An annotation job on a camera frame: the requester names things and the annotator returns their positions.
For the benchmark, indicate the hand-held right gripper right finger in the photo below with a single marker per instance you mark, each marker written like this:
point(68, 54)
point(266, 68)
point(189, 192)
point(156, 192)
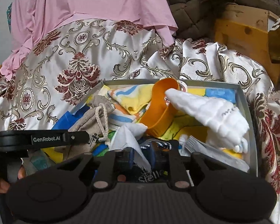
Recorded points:
point(175, 165)

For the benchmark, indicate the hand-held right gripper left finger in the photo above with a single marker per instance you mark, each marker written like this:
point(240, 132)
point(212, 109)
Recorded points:
point(130, 156)

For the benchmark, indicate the white cloth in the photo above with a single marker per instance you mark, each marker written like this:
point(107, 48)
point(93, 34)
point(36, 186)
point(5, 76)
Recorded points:
point(128, 135)

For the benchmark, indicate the white package with barcode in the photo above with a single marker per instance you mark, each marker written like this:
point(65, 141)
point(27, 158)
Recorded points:
point(214, 154)

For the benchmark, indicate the orange plastic cup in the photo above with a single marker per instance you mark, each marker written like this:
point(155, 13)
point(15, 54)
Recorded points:
point(158, 116)

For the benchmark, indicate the white quilted towel blue print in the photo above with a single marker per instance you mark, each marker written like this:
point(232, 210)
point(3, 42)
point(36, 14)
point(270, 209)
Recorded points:
point(214, 114)

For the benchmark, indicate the metal tray with colourful bottom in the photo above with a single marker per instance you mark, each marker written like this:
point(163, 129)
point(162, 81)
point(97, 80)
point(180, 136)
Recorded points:
point(252, 133)

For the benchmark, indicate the person's left hand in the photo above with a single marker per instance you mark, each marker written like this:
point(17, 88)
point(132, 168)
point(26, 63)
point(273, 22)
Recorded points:
point(0, 184)

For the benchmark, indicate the yellow striped cloth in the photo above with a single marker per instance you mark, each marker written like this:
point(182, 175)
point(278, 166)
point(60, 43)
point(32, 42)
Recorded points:
point(133, 100)

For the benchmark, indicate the floral satin bedspread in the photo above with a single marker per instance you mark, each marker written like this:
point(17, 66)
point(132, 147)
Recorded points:
point(84, 58)

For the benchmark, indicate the pink cloth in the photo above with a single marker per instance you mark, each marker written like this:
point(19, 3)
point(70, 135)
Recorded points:
point(84, 0)

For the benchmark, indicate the olive quilted jacket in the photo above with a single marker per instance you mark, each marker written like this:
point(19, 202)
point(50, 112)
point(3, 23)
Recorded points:
point(200, 7)

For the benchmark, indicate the wooden bed frame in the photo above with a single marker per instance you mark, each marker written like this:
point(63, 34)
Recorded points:
point(242, 32)

